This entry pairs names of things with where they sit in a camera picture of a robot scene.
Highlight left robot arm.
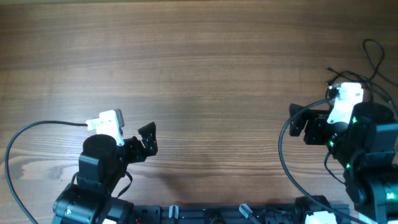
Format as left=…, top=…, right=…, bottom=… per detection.
left=52, top=122, right=158, bottom=223

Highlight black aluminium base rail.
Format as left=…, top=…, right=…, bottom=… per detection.
left=73, top=203, right=352, bottom=224

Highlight left camera cable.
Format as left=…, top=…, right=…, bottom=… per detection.
left=4, top=120, right=88, bottom=224

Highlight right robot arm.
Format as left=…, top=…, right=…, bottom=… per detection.
left=289, top=102, right=397, bottom=223

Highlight thin black cable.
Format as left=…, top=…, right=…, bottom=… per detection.
left=325, top=38, right=398, bottom=94

